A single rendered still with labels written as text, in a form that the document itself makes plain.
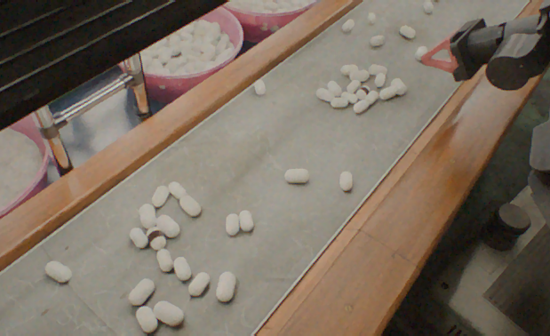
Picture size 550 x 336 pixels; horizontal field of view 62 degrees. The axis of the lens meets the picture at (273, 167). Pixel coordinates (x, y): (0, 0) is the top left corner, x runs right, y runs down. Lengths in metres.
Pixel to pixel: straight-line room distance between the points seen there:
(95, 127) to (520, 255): 0.89
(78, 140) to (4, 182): 0.16
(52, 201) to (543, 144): 0.58
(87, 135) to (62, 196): 0.23
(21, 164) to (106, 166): 0.15
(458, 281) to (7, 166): 0.83
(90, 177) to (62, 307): 0.19
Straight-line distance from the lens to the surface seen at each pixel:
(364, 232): 0.64
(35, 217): 0.69
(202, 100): 0.80
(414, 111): 0.88
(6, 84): 0.38
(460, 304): 0.99
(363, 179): 0.74
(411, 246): 0.65
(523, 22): 0.78
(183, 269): 0.61
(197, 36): 1.01
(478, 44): 0.80
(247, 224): 0.64
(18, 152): 0.84
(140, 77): 0.73
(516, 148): 2.09
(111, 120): 0.92
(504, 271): 1.06
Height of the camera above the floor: 1.29
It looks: 49 degrees down
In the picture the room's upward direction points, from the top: 5 degrees clockwise
